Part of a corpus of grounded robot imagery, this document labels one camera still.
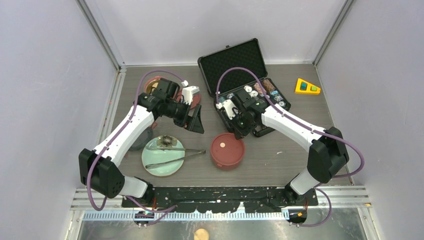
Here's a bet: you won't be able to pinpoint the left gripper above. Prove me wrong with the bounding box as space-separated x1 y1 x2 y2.
165 98 204 133

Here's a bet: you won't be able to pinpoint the red lunch box lid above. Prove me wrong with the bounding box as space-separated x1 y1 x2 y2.
175 90 201 110
210 132 246 166

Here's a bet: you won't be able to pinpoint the red steel-lined lunch box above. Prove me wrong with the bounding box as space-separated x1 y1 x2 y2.
209 132 247 171

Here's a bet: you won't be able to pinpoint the light green ceramic plate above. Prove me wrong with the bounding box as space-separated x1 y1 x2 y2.
141 137 186 177

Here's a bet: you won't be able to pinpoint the red lunch box with food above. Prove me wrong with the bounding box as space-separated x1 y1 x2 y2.
143 76 162 94

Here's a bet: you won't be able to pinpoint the metal tongs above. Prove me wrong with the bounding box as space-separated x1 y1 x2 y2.
142 147 206 170

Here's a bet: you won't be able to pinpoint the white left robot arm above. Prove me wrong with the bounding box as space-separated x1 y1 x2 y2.
78 78 204 207

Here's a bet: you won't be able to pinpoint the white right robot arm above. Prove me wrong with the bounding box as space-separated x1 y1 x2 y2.
215 89 349 205

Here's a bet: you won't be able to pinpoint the black poker chip case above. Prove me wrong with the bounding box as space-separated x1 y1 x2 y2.
197 38 292 138

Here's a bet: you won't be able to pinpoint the yellow triangular toy block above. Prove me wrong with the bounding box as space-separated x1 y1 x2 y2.
294 78 321 95

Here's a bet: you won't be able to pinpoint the round beige object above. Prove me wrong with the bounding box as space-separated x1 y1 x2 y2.
193 228 210 240

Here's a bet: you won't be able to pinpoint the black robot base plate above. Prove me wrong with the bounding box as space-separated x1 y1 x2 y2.
121 186 319 214

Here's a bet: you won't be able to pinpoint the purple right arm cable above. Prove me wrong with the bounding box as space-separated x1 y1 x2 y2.
215 66 366 228

